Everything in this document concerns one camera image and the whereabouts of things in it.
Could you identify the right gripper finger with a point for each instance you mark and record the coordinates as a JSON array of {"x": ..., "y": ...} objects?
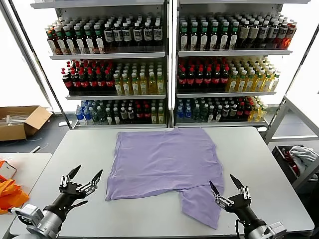
[
  {"x": 244, "y": 191},
  {"x": 224, "y": 201}
]

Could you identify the blue water bottle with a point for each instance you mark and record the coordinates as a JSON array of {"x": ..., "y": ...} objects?
[
  {"x": 188, "y": 113},
  {"x": 79, "y": 116},
  {"x": 180, "y": 113},
  {"x": 87, "y": 116}
]

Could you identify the purple t-shirt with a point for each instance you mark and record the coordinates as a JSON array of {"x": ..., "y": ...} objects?
[{"x": 162, "y": 161}]

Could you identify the orange cloth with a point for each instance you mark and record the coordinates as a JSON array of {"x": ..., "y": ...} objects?
[{"x": 12, "y": 196}]

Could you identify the green label tea bottle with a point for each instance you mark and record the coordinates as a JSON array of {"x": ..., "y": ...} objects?
[
  {"x": 61, "y": 44},
  {"x": 70, "y": 44},
  {"x": 184, "y": 39},
  {"x": 224, "y": 38},
  {"x": 214, "y": 39},
  {"x": 194, "y": 39},
  {"x": 234, "y": 38},
  {"x": 99, "y": 44},
  {"x": 89, "y": 44},
  {"x": 79, "y": 44},
  {"x": 204, "y": 39}
]

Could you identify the beige label dark bottle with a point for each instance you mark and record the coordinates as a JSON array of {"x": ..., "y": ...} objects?
[
  {"x": 244, "y": 32},
  {"x": 254, "y": 32}
]

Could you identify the small white floor plate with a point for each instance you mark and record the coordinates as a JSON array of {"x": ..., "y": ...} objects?
[{"x": 63, "y": 123}]

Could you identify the short white strip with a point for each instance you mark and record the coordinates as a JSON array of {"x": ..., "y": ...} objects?
[{"x": 35, "y": 148}]

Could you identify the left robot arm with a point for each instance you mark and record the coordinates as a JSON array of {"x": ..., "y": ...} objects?
[{"x": 47, "y": 221}]

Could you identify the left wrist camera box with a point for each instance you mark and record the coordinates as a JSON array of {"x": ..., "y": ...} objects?
[{"x": 30, "y": 211}]

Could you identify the open cardboard box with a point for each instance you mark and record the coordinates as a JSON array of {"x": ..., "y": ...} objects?
[{"x": 37, "y": 119}]

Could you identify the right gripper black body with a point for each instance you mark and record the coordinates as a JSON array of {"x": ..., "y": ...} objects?
[{"x": 240, "y": 207}]

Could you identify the pale green juice bottle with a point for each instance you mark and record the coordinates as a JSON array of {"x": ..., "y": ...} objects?
[
  {"x": 161, "y": 116},
  {"x": 154, "y": 117}
]

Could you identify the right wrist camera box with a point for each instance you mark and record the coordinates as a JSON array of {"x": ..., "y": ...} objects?
[{"x": 276, "y": 230}]

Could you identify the black plastic crate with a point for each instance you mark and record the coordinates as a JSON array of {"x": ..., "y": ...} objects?
[{"x": 281, "y": 159}]

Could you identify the red cap cola bottle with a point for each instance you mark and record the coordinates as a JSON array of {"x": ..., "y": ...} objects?
[
  {"x": 191, "y": 79},
  {"x": 139, "y": 115},
  {"x": 92, "y": 83},
  {"x": 216, "y": 79},
  {"x": 240, "y": 110},
  {"x": 182, "y": 79},
  {"x": 100, "y": 83},
  {"x": 83, "y": 83},
  {"x": 248, "y": 110},
  {"x": 147, "y": 115},
  {"x": 225, "y": 79},
  {"x": 109, "y": 83},
  {"x": 66, "y": 83},
  {"x": 199, "y": 79},
  {"x": 208, "y": 79},
  {"x": 75, "y": 83}
]

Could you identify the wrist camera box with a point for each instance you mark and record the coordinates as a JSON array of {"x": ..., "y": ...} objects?
[
  {"x": 30, "y": 211},
  {"x": 276, "y": 230}
]

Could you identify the dark drink bottle white cap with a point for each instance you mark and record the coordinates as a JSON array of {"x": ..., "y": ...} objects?
[
  {"x": 130, "y": 114},
  {"x": 109, "y": 118},
  {"x": 233, "y": 110},
  {"x": 219, "y": 113},
  {"x": 123, "y": 114},
  {"x": 226, "y": 110},
  {"x": 116, "y": 117}
]

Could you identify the green tinted water bottle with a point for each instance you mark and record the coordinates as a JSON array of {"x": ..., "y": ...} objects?
[
  {"x": 95, "y": 115},
  {"x": 196, "y": 113},
  {"x": 211, "y": 114},
  {"x": 204, "y": 113},
  {"x": 102, "y": 115}
]

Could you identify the orange red tea bottle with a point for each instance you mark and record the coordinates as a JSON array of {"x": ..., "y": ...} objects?
[
  {"x": 290, "y": 33},
  {"x": 51, "y": 44}
]

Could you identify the white metal beverage shelf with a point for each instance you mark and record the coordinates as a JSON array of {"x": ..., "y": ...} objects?
[
  {"x": 107, "y": 56},
  {"x": 234, "y": 52}
]

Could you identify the grey label dark bottle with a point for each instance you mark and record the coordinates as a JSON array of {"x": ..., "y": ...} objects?
[
  {"x": 273, "y": 32},
  {"x": 282, "y": 33},
  {"x": 263, "y": 32}
]

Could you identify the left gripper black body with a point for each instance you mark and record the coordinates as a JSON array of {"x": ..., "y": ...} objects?
[{"x": 71, "y": 196}]

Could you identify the red garment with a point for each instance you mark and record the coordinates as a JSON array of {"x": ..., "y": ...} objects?
[{"x": 289, "y": 155}]

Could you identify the white garment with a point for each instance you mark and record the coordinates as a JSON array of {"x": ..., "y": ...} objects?
[{"x": 302, "y": 155}]

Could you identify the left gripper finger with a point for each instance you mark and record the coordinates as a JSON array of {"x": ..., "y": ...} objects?
[
  {"x": 66, "y": 181},
  {"x": 87, "y": 188}
]

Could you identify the white vertical light strip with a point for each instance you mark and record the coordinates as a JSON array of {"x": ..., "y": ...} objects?
[{"x": 171, "y": 62}]

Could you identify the black white label bottle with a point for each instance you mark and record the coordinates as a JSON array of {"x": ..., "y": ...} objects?
[
  {"x": 117, "y": 34},
  {"x": 137, "y": 34},
  {"x": 127, "y": 34},
  {"x": 147, "y": 33},
  {"x": 108, "y": 35},
  {"x": 157, "y": 33}
]

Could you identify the grey metal frame table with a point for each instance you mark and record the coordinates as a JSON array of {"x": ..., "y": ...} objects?
[{"x": 277, "y": 122}]

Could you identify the white orange carton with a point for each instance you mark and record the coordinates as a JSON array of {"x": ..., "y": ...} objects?
[{"x": 6, "y": 171}]

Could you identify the yellow juice bottle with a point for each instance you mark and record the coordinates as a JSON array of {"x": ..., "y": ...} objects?
[
  {"x": 274, "y": 84},
  {"x": 241, "y": 84},
  {"x": 160, "y": 85},
  {"x": 263, "y": 113},
  {"x": 259, "y": 84},
  {"x": 143, "y": 85},
  {"x": 118, "y": 87},
  {"x": 267, "y": 84},
  {"x": 152, "y": 85},
  {"x": 255, "y": 114},
  {"x": 126, "y": 87},
  {"x": 134, "y": 87},
  {"x": 232, "y": 84},
  {"x": 250, "y": 84}
]

